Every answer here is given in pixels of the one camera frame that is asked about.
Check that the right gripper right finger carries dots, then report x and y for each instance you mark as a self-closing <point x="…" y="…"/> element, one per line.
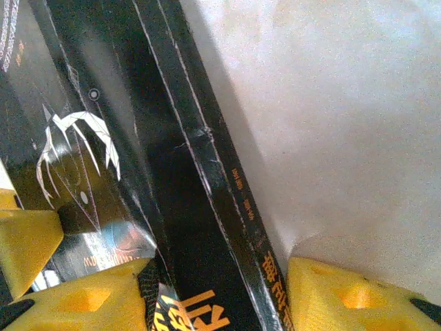
<point x="344" y="303"/>

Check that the black book orange Chinese title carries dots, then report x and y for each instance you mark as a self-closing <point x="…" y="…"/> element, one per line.
<point x="165" y="172"/>

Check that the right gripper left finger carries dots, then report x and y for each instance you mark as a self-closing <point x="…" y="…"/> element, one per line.
<point x="86" y="303"/>

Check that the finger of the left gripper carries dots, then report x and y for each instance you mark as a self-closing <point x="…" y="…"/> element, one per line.
<point x="27" y="245"/>

